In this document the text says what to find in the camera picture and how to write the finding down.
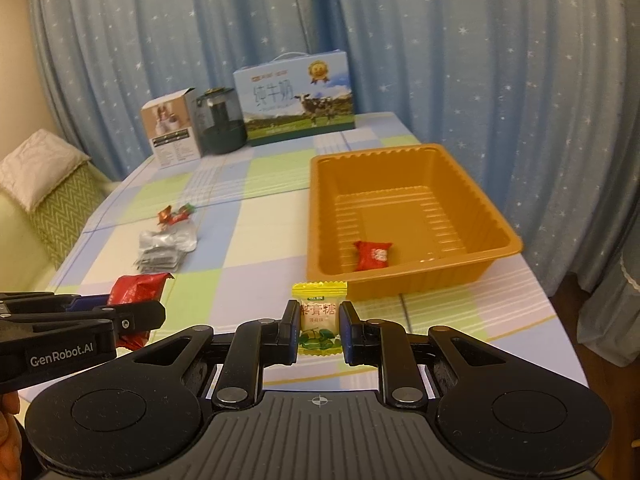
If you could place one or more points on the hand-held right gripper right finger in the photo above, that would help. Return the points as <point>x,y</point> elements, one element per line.
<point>348,334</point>

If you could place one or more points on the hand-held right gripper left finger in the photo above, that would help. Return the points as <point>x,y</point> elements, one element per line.
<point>290,334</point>

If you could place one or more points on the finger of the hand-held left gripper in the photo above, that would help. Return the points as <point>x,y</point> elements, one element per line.
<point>92,302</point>
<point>135,317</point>

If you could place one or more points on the bright red snack packet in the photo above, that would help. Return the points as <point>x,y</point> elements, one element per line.
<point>140,287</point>

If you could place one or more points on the yellow candy packet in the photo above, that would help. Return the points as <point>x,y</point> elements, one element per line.
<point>320,316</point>

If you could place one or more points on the silver foil packet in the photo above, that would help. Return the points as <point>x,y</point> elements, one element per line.
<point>160,242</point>
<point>157,262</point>

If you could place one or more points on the small red candy packet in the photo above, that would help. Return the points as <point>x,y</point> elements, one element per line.
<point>372,255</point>

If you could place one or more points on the silver wrapper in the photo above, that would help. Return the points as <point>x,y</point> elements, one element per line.
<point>184,237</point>

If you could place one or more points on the orange plastic tray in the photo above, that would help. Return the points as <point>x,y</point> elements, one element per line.
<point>400,195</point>

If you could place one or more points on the person's left hand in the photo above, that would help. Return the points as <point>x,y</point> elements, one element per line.
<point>7,425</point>

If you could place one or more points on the green patterned cushion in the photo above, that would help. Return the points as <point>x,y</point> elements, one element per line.
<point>20,240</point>

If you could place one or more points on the small green wrapped candy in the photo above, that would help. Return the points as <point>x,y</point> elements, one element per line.
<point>186,209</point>

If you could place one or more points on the white quilted cloth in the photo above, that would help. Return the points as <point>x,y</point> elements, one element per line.
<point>35,165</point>

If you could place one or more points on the white product box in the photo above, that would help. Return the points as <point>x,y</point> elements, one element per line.
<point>170,130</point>

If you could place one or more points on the blue milk carton box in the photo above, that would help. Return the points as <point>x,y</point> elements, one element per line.
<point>295,100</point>

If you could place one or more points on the blue lace-trimmed cloth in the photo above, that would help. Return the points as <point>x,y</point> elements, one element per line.
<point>620,300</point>

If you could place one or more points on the blue star curtain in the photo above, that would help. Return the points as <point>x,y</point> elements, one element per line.
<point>425,35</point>

